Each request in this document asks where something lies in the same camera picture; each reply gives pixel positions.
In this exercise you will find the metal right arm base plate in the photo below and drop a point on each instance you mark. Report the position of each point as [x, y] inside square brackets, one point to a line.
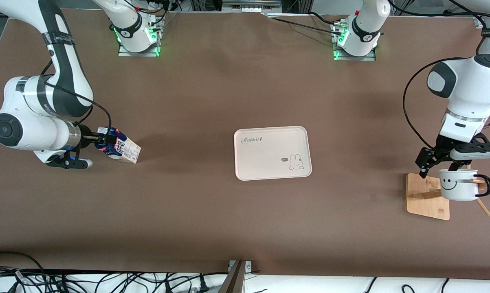
[124, 53]

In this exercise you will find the white smiley face mug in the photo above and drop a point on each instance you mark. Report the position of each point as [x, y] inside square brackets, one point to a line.
[458, 191]

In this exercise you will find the metal table edge bracket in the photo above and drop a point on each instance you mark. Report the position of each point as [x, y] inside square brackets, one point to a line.
[236, 280]

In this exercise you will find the black power plug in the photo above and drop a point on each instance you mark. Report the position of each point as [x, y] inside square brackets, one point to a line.
[203, 285]

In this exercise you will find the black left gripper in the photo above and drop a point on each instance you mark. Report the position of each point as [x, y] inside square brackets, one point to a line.
[445, 145]

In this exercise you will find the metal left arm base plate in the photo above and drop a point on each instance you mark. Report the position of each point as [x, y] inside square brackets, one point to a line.
[350, 58]

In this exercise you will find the grey power strip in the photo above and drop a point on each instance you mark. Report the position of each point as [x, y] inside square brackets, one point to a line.
[251, 7]

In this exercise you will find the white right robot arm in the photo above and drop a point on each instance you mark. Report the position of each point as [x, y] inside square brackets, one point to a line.
[33, 122]

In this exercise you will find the aluminium frame profile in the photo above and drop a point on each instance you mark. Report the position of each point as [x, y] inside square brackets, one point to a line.
[479, 22]

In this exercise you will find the cream rabbit print tray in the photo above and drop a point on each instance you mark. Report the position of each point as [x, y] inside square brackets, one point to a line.
[269, 152]

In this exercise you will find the blue milk carton green cap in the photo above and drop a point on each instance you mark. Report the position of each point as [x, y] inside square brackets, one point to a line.
[124, 149]

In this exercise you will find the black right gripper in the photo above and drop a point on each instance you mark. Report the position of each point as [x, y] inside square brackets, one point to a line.
[87, 138]

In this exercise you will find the wooden mug rack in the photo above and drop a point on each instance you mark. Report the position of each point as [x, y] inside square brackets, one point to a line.
[426, 199]

